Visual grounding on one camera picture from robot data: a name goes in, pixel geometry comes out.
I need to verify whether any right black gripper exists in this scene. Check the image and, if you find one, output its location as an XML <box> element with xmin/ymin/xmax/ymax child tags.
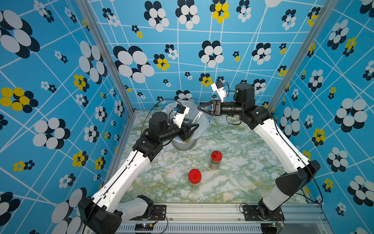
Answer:
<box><xmin>199</xmin><ymin>101</ymin><xmax>245</xmax><ymax>119</ymax></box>

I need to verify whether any near red-lid jar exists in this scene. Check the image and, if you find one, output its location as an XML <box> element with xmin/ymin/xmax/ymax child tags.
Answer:
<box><xmin>188</xmin><ymin>169</ymin><xmax>202</xmax><ymax>188</ymax></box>

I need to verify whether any right circuit board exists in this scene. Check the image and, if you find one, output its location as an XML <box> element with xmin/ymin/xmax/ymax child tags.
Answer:
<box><xmin>261</xmin><ymin>223</ymin><xmax>284</xmax><ymax>234</ymax></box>

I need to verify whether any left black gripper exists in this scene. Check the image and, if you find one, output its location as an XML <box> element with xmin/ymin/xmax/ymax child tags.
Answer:
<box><xmin>159</xmin><ymin>117</ymin><xmax>199</xmax><ymax>143</ymax></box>

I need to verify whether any red-lid jar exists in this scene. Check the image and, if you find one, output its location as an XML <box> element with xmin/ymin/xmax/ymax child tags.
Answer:
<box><xmin>188</xmin><ymin>169</ymin><xmax>202</xmax><ymax>188</ymax></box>
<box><xmin>209</xmin><ymin>151</ymin><xmax>223</xmax><ymax>170</ymax></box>

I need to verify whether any left aluminium corner post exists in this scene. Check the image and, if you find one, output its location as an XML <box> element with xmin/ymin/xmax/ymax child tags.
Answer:
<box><xmin>77</xmin><ymin>0</ymin><xmax>134</xmax><ymax>117</ymax></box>

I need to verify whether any clear plastic jar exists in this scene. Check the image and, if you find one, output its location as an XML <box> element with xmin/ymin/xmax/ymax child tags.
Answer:
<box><xmin>183</xmin><ymin>125</ymin><xmax>194</xmax><ymax>143</ymax></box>

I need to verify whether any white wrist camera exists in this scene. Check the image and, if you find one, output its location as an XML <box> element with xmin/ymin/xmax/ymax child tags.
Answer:
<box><xmin>211</xmin><ymin>81</ymin><xmax>227</xmax><ymax>102</ymax></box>
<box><xmin>172</xmin><ymin>103</ymin><xmax>190</xmax><ymax>128</ymax></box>

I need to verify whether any circuit board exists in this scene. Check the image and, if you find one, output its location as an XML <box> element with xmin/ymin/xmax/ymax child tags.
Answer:
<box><xmin>261</xmin><ymin>223</ymin><xmax>284</xmax><ymax>234</ymax></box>
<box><xmin>134</xmin><ymin>223</ymin><xmax>154</xmax><ymax>232</ymax></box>

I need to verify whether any aluminium front rail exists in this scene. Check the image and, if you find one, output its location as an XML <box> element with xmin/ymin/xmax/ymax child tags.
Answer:
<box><xmin>114</xmin><ymin>203</ymin><xmax>333</xmax><ymax>234</ymax></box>

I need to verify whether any aluminium corner post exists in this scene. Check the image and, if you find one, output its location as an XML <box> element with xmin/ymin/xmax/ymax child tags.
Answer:
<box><xmin>77</xmin><ymin>0</ymin><xmax>134</xmax><ymax>117</ymax></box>
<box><xmin>267</xmin><ymin>0</ymin><xmax>338</xmax><ymax>112</ymax></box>

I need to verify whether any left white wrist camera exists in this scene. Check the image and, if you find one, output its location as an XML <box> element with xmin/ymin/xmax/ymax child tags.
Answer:
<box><xmin>172</xmin><ymin>103</ymin><xmax>190</xmax><ymax>128</ymax></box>

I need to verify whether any white bin liner bag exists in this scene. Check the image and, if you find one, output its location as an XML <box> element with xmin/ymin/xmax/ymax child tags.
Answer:
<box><xmin>162</xmin><ymin>100</ymin><xmax>210</xmax><ymax>141</ymax></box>

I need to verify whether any right aluminium corner post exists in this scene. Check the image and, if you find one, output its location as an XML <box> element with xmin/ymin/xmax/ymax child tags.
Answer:
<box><xmin>267</xmin><ymin>0</ymin><xmax>338</xmax><ymax>112</ymax></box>

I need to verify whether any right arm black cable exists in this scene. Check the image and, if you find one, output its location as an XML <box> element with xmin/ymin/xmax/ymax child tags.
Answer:
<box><xmin>224</xmin><ymin>83</ymin><xmax>324</xmax><ymax>205</ymax></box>

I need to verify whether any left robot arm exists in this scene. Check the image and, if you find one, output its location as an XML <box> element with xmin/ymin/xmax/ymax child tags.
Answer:
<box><xmin>78</xmin><ymin>112</ymin><xmax>199</xmax><ymax>234</ymax></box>

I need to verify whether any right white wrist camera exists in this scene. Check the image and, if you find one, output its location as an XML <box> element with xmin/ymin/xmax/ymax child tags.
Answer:
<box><xmin>211</xmin><ymin>81</ymin><xmax>227</xmax><ymax>102</ymax></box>

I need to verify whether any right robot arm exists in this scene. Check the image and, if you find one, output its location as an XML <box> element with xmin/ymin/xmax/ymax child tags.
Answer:
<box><xmin>198</xmin><ymin>82</ymin><xmax>320</xmax><ymax>220</ymax></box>

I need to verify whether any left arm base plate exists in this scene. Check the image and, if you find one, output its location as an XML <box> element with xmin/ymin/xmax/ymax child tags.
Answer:
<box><xmin>131</xmin><ymin>204</ymin><xmax>167</xmax><ymax>221</ymax></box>

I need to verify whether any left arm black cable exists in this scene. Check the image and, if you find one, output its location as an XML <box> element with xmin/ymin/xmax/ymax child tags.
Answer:
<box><xmin>140</xmin><ymin>98</ymin><xmax>185</xmax><ymax>138</ymax></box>

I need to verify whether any left circuit board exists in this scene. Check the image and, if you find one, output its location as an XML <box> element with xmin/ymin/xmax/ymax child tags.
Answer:
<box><xmin>134</xmin><ymin>223</ymin><xmax>154</xmax><ymax>232</ymax></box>

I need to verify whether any far red-lid jar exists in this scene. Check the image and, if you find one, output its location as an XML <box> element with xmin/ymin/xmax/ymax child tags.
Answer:
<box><xmin>209</xmin><ymin>151</ymin><xmax>223</xmax><ymax>170</ymax></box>

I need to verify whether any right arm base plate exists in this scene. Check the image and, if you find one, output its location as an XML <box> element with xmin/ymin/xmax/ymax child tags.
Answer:
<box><xmin>239</xmin><ymin>203</ymin><xmax>284</xmax><ymax>222</ymax></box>

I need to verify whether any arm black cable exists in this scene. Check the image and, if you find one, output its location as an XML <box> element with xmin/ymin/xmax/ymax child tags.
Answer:
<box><xmin>224</xmin><ymin>83</ymin><xmax>324</xmax><ymax>205</ymax></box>
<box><xmin>140</xmin><ymin>98</ymin><xmax>185</xmax><ymax>138</ymax></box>

